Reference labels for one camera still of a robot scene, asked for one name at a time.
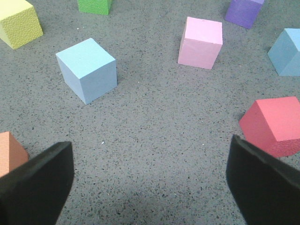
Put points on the orange foam block left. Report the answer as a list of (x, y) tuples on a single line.
[(12, 153)]

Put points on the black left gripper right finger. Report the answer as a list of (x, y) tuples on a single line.
[(266, 190)]

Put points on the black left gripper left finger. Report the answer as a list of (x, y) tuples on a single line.
[(35, 193)]

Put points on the green foam block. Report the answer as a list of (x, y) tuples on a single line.
[(100, 7)]

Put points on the yellow foam block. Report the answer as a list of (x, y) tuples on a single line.
[(19, 23)]

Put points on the dark purple foam block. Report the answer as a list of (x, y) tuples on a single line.
[(243, 12)]

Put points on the red textured foam block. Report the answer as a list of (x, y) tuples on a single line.
[(273, 125)]

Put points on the pink foam block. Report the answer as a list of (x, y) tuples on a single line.
[(201, 43)]

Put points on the light blue foam block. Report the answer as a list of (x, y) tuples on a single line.
[(88, 69), (285, 53)]

